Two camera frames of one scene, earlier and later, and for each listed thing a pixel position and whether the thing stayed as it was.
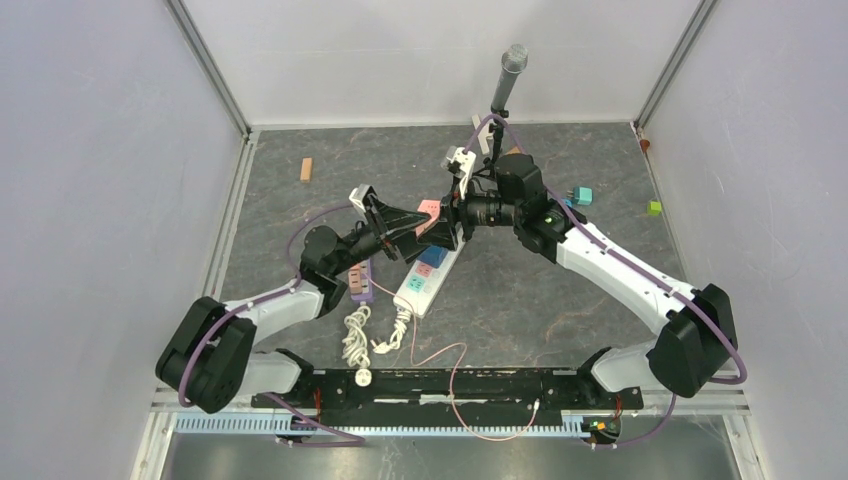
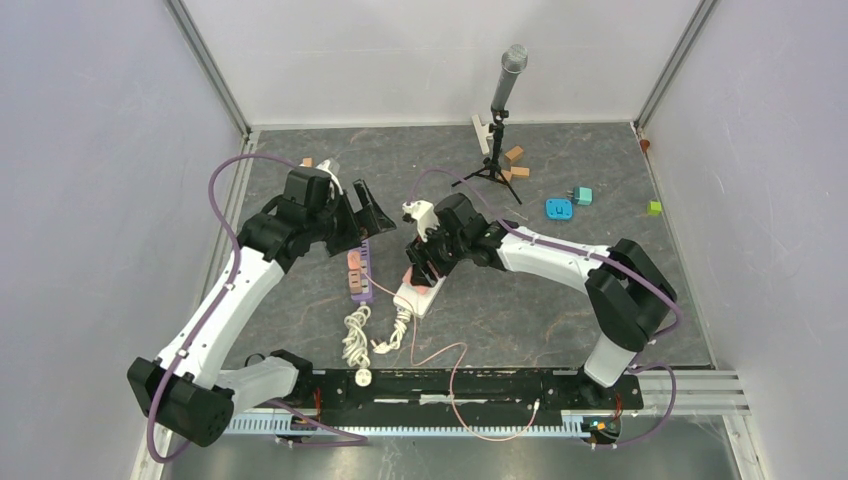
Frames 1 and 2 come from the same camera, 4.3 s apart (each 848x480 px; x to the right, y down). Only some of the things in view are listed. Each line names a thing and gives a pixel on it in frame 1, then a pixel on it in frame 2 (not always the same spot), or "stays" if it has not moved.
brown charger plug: (355, 280) stays
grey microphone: (514, 60) stays
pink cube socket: (432, 207) to (419, 289)
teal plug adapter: (581, 195) stays
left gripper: (388, 224) to (371, 221)
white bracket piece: (484, 135) stays
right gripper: (441, 234) to (421, 254)
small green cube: (654, 207) stays
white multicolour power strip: (423, 282) stays
